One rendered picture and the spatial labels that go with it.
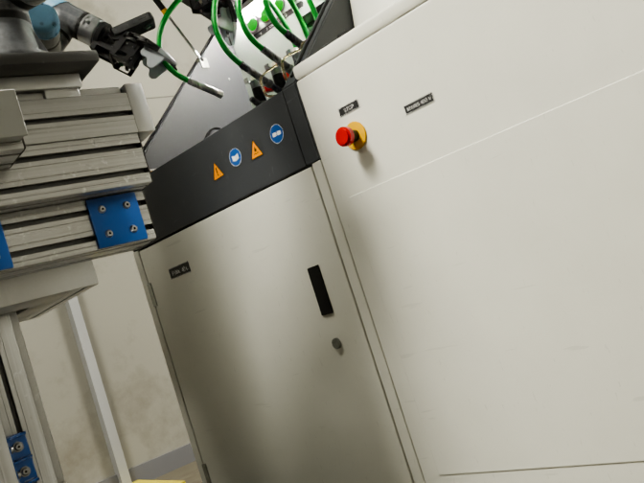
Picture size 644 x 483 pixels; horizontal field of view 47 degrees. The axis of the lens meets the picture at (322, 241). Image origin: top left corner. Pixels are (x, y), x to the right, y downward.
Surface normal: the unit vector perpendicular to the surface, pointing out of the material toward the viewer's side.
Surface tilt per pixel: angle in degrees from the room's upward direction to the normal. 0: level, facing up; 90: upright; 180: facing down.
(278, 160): 90
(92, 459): 90
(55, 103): 90
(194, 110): 90
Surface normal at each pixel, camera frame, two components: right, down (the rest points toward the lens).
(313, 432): -0.66, 0.16
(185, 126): 0.69, -0.27
